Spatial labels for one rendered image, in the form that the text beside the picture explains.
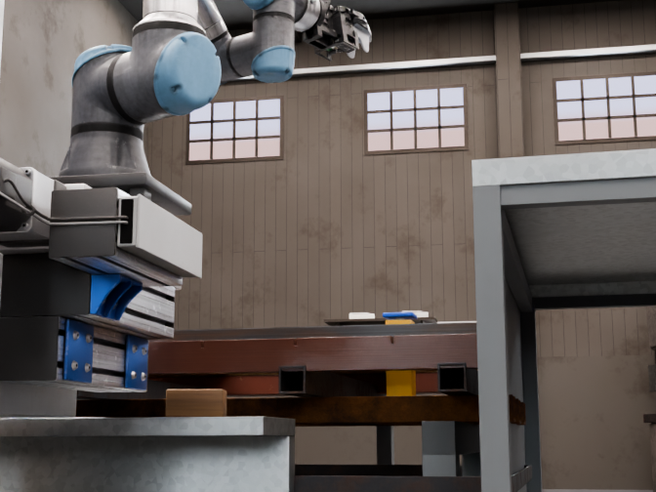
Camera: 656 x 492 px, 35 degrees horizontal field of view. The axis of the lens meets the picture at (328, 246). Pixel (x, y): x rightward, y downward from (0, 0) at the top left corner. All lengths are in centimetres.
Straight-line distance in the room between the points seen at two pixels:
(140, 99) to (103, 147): 10
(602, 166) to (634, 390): 1110
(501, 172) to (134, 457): 86
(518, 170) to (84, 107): 69
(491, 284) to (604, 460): 1108
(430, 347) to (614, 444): 1076
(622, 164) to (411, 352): 55
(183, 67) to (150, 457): 73
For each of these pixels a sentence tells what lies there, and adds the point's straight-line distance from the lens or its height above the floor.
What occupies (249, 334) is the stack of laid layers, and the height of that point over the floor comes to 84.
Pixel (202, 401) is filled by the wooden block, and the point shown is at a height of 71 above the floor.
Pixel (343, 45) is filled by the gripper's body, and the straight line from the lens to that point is 204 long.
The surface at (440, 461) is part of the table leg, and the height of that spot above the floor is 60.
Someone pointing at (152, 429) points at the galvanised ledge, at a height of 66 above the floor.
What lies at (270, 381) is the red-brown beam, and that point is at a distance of 265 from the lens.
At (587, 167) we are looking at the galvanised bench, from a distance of 155.
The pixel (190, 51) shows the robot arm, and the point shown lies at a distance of 162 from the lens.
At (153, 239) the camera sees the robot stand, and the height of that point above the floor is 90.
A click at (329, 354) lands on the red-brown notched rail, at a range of 190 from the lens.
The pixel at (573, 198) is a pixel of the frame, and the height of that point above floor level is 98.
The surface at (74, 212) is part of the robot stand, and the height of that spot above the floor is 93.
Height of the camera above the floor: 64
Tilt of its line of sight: 11 degrees up
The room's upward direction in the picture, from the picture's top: straight up
